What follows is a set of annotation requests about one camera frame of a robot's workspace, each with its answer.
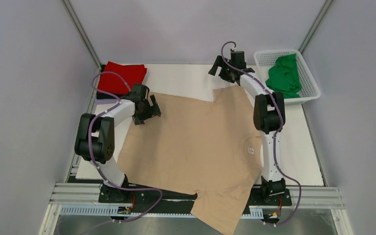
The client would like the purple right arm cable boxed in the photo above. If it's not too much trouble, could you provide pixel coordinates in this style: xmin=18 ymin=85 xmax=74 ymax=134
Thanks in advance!
xmin=220 ymin=41 xmax=303 ymax=226

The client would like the green t shirt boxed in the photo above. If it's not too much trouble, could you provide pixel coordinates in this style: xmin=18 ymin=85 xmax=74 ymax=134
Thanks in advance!
xmin=266 ymin=54 xmax=302 ymax=98

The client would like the right aluminium frame post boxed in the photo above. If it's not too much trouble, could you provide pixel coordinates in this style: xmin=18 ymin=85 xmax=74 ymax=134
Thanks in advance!
xmin=298 ymin=0 xmax=335 ymax=54

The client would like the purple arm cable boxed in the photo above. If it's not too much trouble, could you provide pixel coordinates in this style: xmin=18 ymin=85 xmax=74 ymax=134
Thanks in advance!
xmin=87 ymin=71 xmax=164 ymax=223
xmin=220 ymin=41 xmax=303 ymax=226

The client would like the folded black t shirt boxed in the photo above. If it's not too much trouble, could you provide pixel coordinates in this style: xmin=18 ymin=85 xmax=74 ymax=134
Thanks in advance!
xmin=96 ymin=93 xmax=121 ymax=100

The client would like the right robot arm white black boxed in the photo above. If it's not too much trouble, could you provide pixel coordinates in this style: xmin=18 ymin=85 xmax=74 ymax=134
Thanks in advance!
xmin=209 ymin=49 xmax=291 ymax=206

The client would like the left aluminium frame post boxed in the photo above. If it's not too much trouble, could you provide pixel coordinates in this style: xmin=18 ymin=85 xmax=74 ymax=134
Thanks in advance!
xmin=61 ymin=0 xmax=102 ymax=69

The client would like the white slotted cable duct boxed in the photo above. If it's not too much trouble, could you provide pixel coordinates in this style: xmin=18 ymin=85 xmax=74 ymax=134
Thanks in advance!
xmin=59 ymin=205 xmax=263 ymax=219

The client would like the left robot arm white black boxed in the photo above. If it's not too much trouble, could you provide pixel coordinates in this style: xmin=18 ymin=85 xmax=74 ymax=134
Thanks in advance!
xmin=74 ymin=84 xmax=161 ymax=203

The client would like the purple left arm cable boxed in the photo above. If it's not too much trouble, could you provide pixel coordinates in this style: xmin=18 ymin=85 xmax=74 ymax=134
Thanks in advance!
xmin=87 ymin=71 xmax=164 ymax=223

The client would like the folded red t shirt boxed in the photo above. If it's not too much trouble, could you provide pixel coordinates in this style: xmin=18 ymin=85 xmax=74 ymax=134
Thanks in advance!
xmin=96 ymin=61 xmax=148 ymax=95

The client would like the white plastic basket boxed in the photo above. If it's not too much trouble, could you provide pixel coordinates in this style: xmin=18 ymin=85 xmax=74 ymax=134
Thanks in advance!
xmin=254 ymin=49 xmax=321 ymax=105

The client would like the beige t shirt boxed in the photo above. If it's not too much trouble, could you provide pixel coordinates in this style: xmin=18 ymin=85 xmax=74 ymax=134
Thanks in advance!
xmin=118 ymin=86 xmax=262 ymax=235

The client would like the aluminium frame post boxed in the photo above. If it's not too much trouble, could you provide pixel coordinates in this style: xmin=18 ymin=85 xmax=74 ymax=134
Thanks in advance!
xmin=61 ymin=0 xmax=102 ymax=69
xmin=298 ymin=0 xmax=335 ymax=54

